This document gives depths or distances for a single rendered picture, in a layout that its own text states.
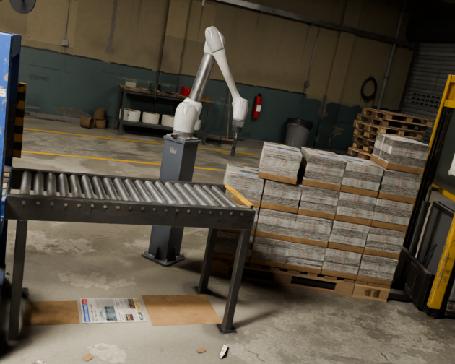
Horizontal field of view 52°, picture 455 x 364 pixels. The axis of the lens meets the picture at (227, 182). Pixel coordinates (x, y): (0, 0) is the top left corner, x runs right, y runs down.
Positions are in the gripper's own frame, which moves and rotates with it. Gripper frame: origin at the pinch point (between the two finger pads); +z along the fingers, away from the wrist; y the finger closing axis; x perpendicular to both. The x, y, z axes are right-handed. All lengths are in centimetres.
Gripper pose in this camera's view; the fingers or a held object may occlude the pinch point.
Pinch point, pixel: (232, 152)
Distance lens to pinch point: 366.7
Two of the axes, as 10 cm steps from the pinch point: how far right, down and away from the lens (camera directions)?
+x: -9.8, -1.7, -0.6
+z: -1.8, 9.6, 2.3
